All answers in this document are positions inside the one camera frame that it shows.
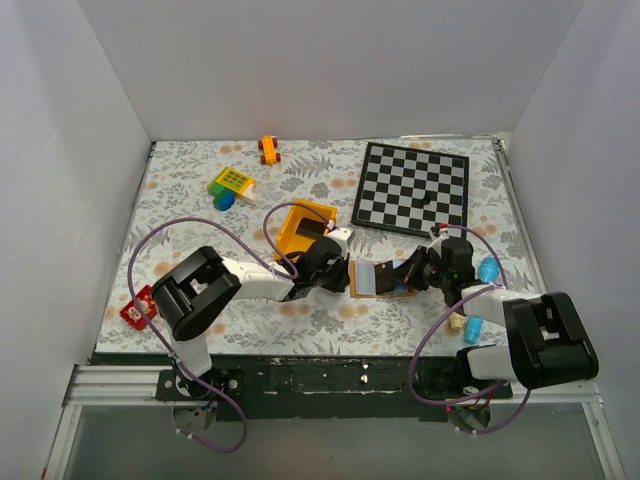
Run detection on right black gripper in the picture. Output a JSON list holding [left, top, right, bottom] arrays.
[[387, 245, 450, 291]]

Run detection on beige toy microphone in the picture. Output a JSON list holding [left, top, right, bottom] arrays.
[[448, 313, 464, 330]]

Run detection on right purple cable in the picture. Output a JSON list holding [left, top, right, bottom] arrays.
[[407, 224, 531, 435]]

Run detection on orange toy car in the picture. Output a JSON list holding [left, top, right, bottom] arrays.
[[258, 135, 281, 165]]

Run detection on yellow green toy block house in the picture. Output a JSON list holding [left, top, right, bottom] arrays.
[[207, 167, 257, 211]]

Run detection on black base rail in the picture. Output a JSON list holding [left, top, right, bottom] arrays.
[[149, 353, 511, 424]]

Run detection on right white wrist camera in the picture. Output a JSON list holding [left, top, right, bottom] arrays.
[[430, 225, 449, 255]]

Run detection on tan leather card holder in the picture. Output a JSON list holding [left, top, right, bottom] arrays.
[[349, 261, 414, 298]]

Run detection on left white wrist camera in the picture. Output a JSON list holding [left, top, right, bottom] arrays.
[[327, 227, 354, 257]]

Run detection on blue toy microphone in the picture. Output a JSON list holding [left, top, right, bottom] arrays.
[[464, 256, 501, 345]]

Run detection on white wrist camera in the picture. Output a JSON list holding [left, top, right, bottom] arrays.
[[327, 227, 354, 257], [430, 225, 449, 255]]

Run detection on black white chessboard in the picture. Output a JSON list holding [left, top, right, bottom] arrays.
[[351, 142, 470, 238]]

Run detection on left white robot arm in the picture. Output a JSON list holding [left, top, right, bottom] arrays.
[[151, 228, 352, 400]]

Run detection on purple cable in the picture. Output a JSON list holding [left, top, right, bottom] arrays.
[[128, 202, 336, 454], [407, 224, 531, 435]]

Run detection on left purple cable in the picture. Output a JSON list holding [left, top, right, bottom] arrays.
[[128, 202, 336, 454]]

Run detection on yellow plastic bin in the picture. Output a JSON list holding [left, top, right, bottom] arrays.
[[276, 198, 337, 254]]

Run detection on dark credit card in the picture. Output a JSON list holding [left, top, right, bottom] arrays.
[[374, 260, 396, 295], [295, 218, 326, 239]]

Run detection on floral table mat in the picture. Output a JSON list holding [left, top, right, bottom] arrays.
[[96, 138, 542, 356]]

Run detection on red toy block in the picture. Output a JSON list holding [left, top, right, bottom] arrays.
[[119, 285, 157, 331]]

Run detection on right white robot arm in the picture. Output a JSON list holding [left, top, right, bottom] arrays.
[[383, 237, 599, 398]]

